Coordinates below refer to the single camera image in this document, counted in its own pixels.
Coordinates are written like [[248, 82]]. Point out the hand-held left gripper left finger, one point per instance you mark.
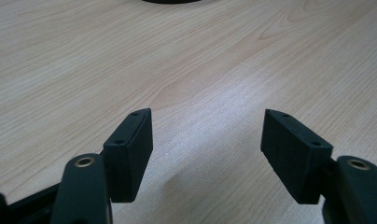
[[130, 155]]

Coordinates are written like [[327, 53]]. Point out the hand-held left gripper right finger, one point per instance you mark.
[[297, 155]]

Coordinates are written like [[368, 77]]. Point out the black key stand with tray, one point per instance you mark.
[[171, 1]]

